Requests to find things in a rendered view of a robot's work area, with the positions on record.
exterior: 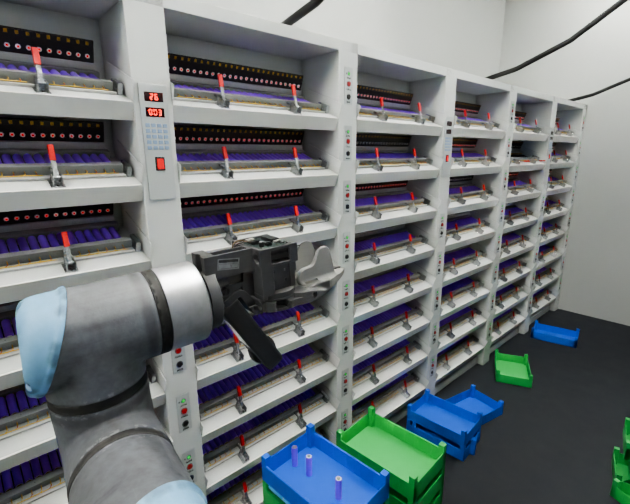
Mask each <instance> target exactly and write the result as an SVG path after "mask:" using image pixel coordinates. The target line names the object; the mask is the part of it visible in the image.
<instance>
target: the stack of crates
mask: <svg viewBox="0 0 630 504"><path fill-rule="evenodd" d="M336 446H338V447H339V448H341V449H342V450H344V451H345V452H347V453H348V454H350V455H351V456H353V457H355V458H356V459H358V460H359V461H361V462H362V463H364V464H365V465H367V466H368V467H370V468H372V469H373V470H375V471H376V472H378V473H379V474H380V472H381V471H382V470H383V469H385V470H386V471H388V472H389V473H390V478H389V502H388V504H442V497H443V485H444V473H445V472H444V471H445V460H446V447H447V444H446V443H444V442H442V441H441V442H440V443H439V445H438V446H437V445H435V444H433V443H431V442H430V441H428V440H426V439H424V438H422V437H420V436H418V435H416V434H414V433H412V432H411V431H409V430H407V429H405V428H403V427H401V426H399V425H397V424H395V423H393V422H392V421H390V420H388V419H386V418H384V417H382V416H380V415H378V414H376V413H375V407H374V406H372V405H371V406H369V407H368V414H366V415H365V416H364V417H362V418H361V419H360V420H359V421H357V422H356V423H355V424H353V425H352V426H351V427H349V428H348V429H347V430H345V431H343V430H342V429H339V430H337V431H336Z"/></svg>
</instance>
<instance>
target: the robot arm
mask: <svg viewBox="0 0 630 504"><path fill-rule="evenodd" d="M191 254H192V262H193V264H192V263H190V262H188V261H185V262H180V263H176V264H171V265H166V266H162V267H157V268H153V269H148V270H146V271H141V272H136V273H131V274H126V275H122V276H117V277H113V278H108V279H103V280H99V281H94V282H89V283H85V284H80V285H76V286H71V287H66V288H65V287H64V286H61V287H58V288H57V289H56V290H53V291H49V292H45V293H41V294H37V295H34V296H30V297H27V298H25V299H23V300H22V301H21V302H20V303H19V304H18V305H17V307H16V310H15V318H16V327H17V335H18V343H19V350H20V358H21V365H22V371H23V377H24V383H25V390H26V394H27V396H28V397H30V398H37V399H39V398H42V397H44V396H45V397H46V401H47V406H48V410H49V414H50V417H51V421H52V425H53V429H54V433H55V436H56V440H57V444H58V448H59V452H60V456H61V461H62V467H63V472H64V480H65V484H66V489H67V499H68V504H207V500H206V498H205V495H204V494H203V492H202V491H201V489H200V488H199V487H198V486H197V485H195V484H194V482H193V480H192V478H191V477H190V475H189V473H188V472H187V470H186V468H185V466H184V465H183V463H182V461H181V460H180V458H179V456H178V454H177V453H176V451H175V449H174V447H173V444H172V442H171V440H170V438H169V437H168V435H167V433H166V432H165V430H164V428H163V427H162V425H161V423H160V421H159V420H158V418H157V416H156V414H155V411H154V407H153V402H152V396H151V391H150V385H149V380H148V374H147V369H146V362H145V360H147V359H150V358H152V357H155V356H158V355H161V354H164V353H167V352H170V351H172V350H175V349H178V348H181V347H184V346H187V345H190V344H193V343H196V342H199V341H201V340H204V339H207V338H208V337H209V335H210V334H211V331H212V328H213V327H216V326H219V325H221V324H222V322H223V321H224V322H225V323H226V325H227V326H228V327H229V328H230V329H231V330H232V332H233V333H234V334H235V335H236V336H237V337H238V339H239V340H240V341H241V342H242V343H243V345H244V346H245V347H246V348H247V349H248V350H247V351H248V355H249V357H250V358H251V359H252V360H253V361H254V362H256V363H260V364H261V363H262V364H263V365H264V366H265V367H266V368H268V369H269V370H272V369H273V368H274V367H275V366H276V365H277V364H278V363H279V362H280V361H281V360H282V358H283V356H282V355H281V353H280V352H279V351H278V349H277V348H276V345H275V342H274V340H273V339H272V338H271V337H269V336H267V335H266V334H265V333H264V332H263V330H262V329H261V328H260V327H259V325H258V324H257V323H256V322H255V320H254V319H253V318H252V316H251V315H250V314H249V313H248V311H247V310H249V311H250V312H252V313H254V314H256V315H257V314H259V313H260V312H262V313H263V312H266V313H274V312H279V311H284V310H287V309H290V308H293V307H296V306H299V305H303V304H307V303H310V302H313V301H315V300H317V299H319V298H320V297H322V296H323V295H325V294H326V293H328V292H329V291H330V289H331V288H332V287H333V286H334V285H335V284H336V283H337V282H338V281H339V280H340V278H341V277H342V275H343V274H344V267H341V266H334V265H333V262H332V258H331V254H330V250H329V248H328V247H327V246H321V247H319V248H318V249H317V250H316V253H315V250H314V247H313V245H312V243H311V242H309V241H304V242H302V243H301V244H300V245H299V248H298V251H297V242H293V243H292V242H288V241H285V240H282V239H279V238H278V237H275V236H271V235H268V234H263V235H258V236H253V237H248V238H243V239H238V240H233V241H232V248H228V249H224V250H219V251H214V252H209V253H208V252H206V251H203V250H201V251H196V252H191ZM245 308H246V309H247V310H246V309H245Z"/></svg>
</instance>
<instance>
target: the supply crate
mask: <svg viewBox="0 0 630 504"><path fill-rule="evenodd" d="M293 445H297V447H298V466H297V467H293V466H292V452H291V447H292V446H293ZM307 454H311V455H312V476H311V477H308V476H306V455H307ZM261 462H262V479H263V480H264V481H265V482H266V483H267V484H268V485H270V486H271V487H272V488H273V489H274V490H275V491H276V492H278V493H279V494H280V495H281V496H282V497H283V498H284V499H286V500H287V501H288V502H289V503H290V504H383V503H384V502H385V501H386V500H387V499H388V497H389V478H390V473H389V472H388V471H386V470H385V469H383V470H382V471H381V472H380V474H379V473H378V472H376V471H375V470H373V469H372V468H370V467H368V466H367V465H365V464H364V463H362V462H361V461H359V460H358V459H356V458H355V457H353V456H351V455H350V454H348V453H347V452H345V451H344V450H342V449H341V448H339V447H338V446H336V445H335V444H333V443H331V442H330V441H328V440H327V439H325V438H324V437H322V436H321V435H319V434H318V433H316V432H315V425H314V424H312V423H309V424H308V425H306V433H304V434H303V435H302V436H300V437H299V438H297V439H296V440H294V441H293V442H292V443H290V444H289V445H287V446H286V447H284V448H283V449H281V450H280V451H279V452H277V453H276V454H274V455H273V456H270V455H269V454H268V453H265V454H263V455H262V456H261ZM336 476H341V477H342V499H341V500H339V501H338V500H336V499H335V477H336Z"/></svg>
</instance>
